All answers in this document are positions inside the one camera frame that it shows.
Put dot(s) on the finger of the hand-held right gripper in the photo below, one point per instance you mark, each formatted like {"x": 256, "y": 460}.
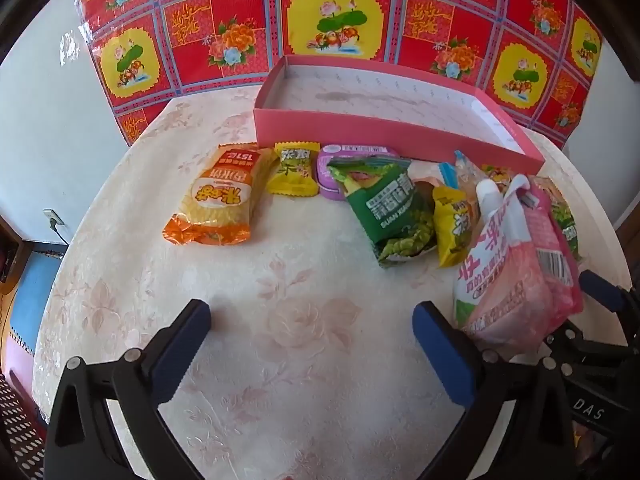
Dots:
{"x": 602, "y": 290}
{"x": 585, "y": 347}

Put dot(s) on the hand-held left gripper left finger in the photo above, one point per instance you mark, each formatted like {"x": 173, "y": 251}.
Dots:
{"x": 172, "y": 360}

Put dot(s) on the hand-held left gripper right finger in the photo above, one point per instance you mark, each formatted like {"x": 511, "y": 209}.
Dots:
{"x": 445, "y": 360}

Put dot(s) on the pink barcode snack bag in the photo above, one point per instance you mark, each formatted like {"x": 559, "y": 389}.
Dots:
{"x": 557, "y": 280}

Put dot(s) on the red-label green pea packet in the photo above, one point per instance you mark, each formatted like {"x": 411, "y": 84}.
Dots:
{"x": 565, "y": 220}

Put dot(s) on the pink spouted drink pouch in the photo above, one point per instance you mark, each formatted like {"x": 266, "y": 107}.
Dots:
{"x": 500, "y": 270}

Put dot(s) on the small yellow snack packet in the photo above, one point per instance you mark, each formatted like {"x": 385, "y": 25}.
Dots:
{"x": 452, "y": 230}
{"x": 292, "y": 175}

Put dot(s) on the green pea snack packet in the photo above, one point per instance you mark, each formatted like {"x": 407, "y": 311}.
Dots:
{"x": 395, "y": 210}

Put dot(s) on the burger gummy candy packet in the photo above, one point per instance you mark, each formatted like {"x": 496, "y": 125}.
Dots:
{"x": 495, "y": 172}

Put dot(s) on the orange rice cracker packet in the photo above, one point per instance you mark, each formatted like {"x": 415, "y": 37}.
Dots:
{"x": 220, "y": 200}

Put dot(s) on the small sausage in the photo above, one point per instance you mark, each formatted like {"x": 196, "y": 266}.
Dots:
{"x": 426, "y": 189}

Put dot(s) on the purple candy tin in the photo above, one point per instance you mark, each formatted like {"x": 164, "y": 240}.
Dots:
{"x": 330, "y": 180}

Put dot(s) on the pink cardboard box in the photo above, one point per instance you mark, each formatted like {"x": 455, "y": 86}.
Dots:
{"x": 310, "y": 127}

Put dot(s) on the blue cabinet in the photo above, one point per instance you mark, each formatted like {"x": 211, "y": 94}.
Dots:
{"x": 30, "y": 290}

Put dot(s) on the dark dotted mat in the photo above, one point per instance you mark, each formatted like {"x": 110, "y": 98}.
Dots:
{"x": 20, "y": 435}

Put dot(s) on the clear blue-striped snack packet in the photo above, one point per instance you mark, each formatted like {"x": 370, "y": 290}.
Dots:
{"x": 450, "y": 172}

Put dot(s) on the white wall socket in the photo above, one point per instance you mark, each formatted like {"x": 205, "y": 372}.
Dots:
{"x": 52, "y": 217}

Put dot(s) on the red floral wall cloth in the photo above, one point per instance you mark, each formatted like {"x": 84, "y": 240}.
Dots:
{"x": 225, "y": 5}

